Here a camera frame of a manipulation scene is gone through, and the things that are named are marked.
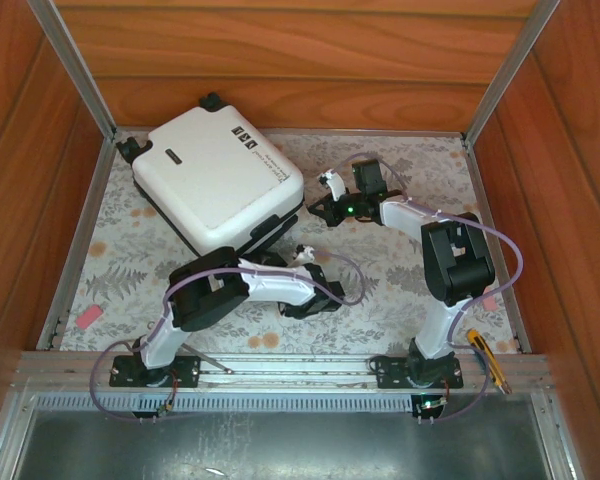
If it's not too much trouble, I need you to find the white hard-shell suitcase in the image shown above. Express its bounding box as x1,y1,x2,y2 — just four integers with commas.
115,91,306,266

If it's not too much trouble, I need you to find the floral tablecloth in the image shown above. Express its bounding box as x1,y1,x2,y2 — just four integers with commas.
59,128,521,357

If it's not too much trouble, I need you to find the thin metal rod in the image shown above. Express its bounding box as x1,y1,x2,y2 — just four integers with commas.
194,352,234,375

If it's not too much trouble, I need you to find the steel sheet tray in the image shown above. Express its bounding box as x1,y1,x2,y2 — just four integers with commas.
9,409,556,480

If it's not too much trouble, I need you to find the yellow utility knife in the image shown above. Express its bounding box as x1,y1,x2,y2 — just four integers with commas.
466,328,513,396

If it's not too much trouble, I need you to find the aluminium table edge strip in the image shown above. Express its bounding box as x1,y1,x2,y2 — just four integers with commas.
42,137,116,351
462,137,531,354

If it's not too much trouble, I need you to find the aluminium mounting rail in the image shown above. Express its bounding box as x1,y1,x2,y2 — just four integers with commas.
12,351,551,392

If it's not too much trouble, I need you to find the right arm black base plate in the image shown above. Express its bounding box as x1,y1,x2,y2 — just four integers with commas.
369,354,465,390

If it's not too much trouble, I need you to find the grey slotted cable duct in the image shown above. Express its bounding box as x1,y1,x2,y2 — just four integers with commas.
29,391,537,414

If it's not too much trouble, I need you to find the small circuit board with wires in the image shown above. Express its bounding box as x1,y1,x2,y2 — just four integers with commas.
152,387,179,417
413,392,450,419

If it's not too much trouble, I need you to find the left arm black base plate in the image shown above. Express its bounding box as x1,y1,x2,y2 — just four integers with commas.
108,353,202,389

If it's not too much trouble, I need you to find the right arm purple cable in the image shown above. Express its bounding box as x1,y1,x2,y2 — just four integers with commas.
329,153,525,426

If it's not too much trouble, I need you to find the aluminium frame post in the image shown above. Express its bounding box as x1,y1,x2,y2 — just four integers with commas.
461,0,562,147
27,0,119,141

